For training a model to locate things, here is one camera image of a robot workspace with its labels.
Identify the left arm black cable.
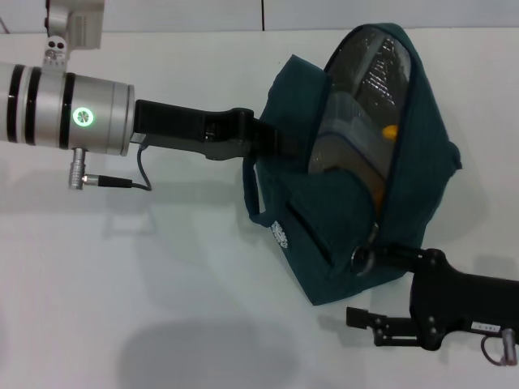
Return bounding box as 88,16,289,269
66,135,154,192

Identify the yellow toy banana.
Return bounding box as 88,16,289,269
371,123,401,206

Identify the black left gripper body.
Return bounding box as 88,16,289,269
133,100,259,161

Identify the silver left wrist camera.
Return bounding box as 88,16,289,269
42,0,106,76

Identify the dark teal insulated lunch bag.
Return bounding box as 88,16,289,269
242,22,463,306

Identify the metal zipper pull ring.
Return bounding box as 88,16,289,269
350,221,380,277

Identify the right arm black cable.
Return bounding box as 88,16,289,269
480,328,519,365

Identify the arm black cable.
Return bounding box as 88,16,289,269
480,328,519,365
66,135,154,192

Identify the clear blue-rimmed food container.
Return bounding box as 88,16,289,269
307,91,403,186

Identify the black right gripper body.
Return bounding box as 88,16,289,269
410,250,519,352

